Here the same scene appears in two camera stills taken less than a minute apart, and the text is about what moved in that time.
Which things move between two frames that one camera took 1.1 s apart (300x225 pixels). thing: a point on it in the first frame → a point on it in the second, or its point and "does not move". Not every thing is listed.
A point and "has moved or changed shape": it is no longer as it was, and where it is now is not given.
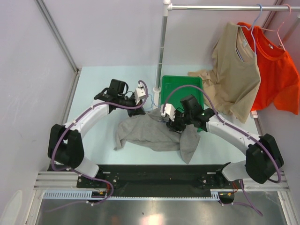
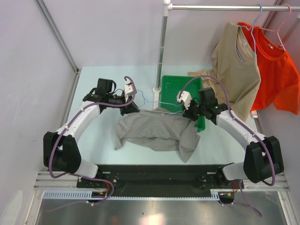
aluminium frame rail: (53, 180) does not move
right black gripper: (174, 125) → (188, 113)
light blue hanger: (155, 106) has moved or changed shape
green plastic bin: (169, 82) does not move
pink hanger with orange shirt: (277, 29) does not move
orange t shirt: (280, 84) does not move
